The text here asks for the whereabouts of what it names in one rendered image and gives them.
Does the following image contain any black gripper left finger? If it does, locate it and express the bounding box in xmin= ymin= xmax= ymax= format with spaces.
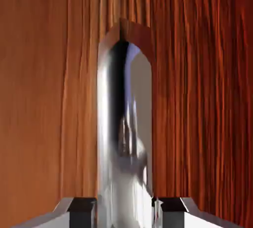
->
xmin=10 ymin=196 xmax=98 ymax=228

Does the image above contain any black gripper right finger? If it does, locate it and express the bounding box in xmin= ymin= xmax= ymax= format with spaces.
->
xmin=151 ymin=196 xmax=238 ymax=228

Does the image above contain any curved shiny metal drawer handle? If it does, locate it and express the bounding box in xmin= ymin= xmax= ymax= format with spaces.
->
xmin=96 ymin=17 xmax=155 ymax=228

